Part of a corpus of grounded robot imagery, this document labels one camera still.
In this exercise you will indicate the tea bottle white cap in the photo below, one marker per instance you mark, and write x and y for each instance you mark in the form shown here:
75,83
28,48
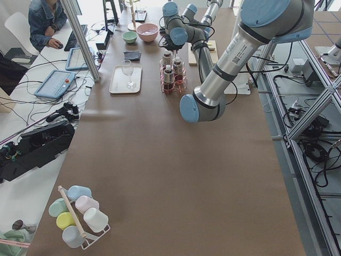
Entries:
167,58

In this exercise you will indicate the bamboo cutting board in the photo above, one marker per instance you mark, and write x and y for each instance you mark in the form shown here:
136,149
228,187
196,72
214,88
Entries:
212,52

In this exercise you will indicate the green ceramic bowl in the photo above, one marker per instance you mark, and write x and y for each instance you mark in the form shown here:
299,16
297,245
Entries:
129,37

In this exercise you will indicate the clear wine glass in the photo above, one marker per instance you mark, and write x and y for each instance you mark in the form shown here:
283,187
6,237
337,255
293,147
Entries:
127,70

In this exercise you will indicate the person in denim jacket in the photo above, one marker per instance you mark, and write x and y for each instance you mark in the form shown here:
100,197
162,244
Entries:
45,18

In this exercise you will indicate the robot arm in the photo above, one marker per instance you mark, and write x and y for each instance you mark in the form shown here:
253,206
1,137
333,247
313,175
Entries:
261,22
180,29

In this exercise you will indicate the aluminium frame post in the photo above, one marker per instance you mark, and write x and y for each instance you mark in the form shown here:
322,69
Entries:
76,28

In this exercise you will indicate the pink plastic cup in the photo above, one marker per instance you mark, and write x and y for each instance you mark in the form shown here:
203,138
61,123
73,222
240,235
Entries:
83,203

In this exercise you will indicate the copper wire bottle basket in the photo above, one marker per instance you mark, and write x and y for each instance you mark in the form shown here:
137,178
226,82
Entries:
180,86

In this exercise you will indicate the wooden cup stand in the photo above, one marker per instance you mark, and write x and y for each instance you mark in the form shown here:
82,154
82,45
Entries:
130,5

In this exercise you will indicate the black equipment case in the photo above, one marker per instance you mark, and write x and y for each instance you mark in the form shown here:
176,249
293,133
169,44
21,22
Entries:
35,149

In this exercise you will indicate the grey-blue plastic cup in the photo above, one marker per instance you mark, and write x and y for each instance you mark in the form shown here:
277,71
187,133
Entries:
72,237

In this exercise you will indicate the white wire cup rack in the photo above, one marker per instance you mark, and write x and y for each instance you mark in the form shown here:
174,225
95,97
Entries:
85,231

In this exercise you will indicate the green plastic cup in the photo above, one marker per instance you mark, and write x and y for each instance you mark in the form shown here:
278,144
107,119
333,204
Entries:
57,207

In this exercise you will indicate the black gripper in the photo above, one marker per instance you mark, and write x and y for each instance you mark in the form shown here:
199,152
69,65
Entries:
170,47

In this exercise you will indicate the far blue teach pendant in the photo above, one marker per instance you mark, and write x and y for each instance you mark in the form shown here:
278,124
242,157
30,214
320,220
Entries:
75,60

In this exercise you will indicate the blue teach pendant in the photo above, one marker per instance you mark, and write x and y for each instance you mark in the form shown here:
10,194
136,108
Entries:
75,60
56,84

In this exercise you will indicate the cream rabbit serving tray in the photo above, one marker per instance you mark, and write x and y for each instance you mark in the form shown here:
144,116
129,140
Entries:
118,83

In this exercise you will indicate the yellow plastic cup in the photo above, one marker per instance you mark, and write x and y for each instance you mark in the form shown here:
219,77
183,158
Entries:
64,220

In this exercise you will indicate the blue plastic cup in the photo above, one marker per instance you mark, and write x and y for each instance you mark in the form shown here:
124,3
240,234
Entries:
76,191

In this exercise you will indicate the near blue teach pendant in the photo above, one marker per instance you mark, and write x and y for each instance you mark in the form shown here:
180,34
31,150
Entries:
56,84

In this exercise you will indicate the pink bowl of ice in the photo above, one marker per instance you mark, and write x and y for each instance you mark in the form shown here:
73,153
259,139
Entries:
147,32

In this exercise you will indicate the white plastic cup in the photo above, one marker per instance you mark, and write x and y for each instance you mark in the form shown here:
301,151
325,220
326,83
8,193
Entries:
95,219

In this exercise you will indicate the black keyboard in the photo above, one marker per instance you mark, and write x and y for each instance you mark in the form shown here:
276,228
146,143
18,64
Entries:
72,40

